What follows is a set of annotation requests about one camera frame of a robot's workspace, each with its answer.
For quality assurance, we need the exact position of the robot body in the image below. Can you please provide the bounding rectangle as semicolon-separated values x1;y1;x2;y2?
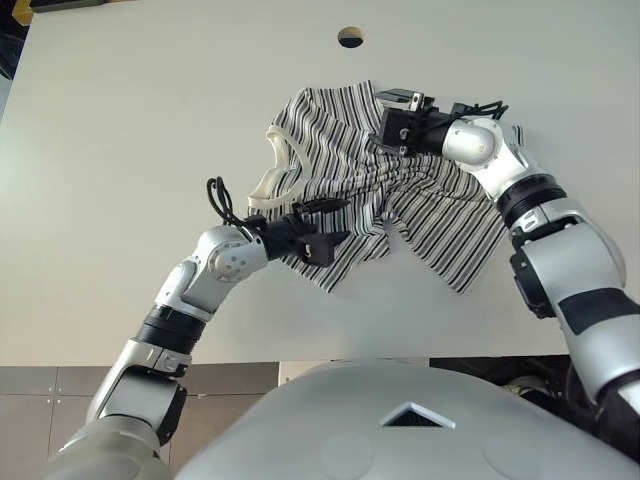
172;356;640;480

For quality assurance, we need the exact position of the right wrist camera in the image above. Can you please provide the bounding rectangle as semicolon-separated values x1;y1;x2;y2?
379;108;420;158

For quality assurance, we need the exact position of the black cable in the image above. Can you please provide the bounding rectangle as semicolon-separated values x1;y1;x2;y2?
206;176;257;237
407;99;510;147

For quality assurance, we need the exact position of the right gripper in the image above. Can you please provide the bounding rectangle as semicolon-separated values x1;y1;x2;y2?
374;88;455;154

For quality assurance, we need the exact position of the striped T-shirt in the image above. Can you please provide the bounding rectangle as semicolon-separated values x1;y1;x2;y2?
247;79;509;296

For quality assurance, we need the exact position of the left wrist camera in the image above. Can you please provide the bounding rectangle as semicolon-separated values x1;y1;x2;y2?
298;231;350;267

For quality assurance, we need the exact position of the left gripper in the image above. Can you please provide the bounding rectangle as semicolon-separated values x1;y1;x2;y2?
259;198;350;261

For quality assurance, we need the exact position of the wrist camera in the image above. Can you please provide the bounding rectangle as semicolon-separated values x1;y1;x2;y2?
379;108;420;158
298;231;350;267

